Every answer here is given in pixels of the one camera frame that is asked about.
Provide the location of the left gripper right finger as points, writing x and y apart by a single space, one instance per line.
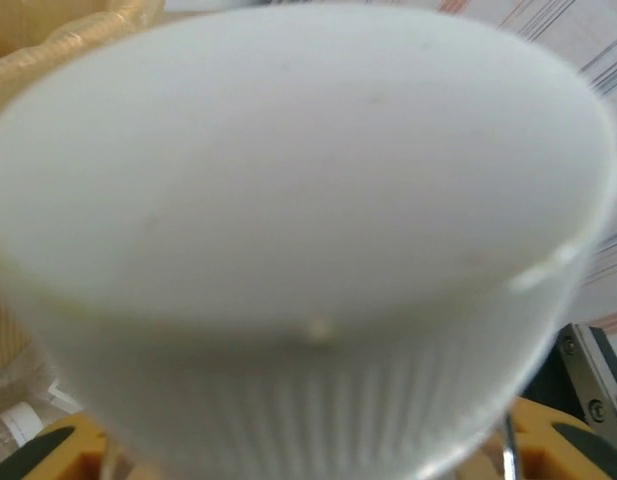
563 450

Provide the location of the metal table corner bracket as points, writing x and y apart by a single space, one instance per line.
588 370

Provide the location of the yellow wicker waste basket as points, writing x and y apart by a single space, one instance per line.
63 30

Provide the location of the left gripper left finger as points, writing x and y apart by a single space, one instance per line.
63 455

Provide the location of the yellow plastic waste bin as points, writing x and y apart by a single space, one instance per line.
3 330

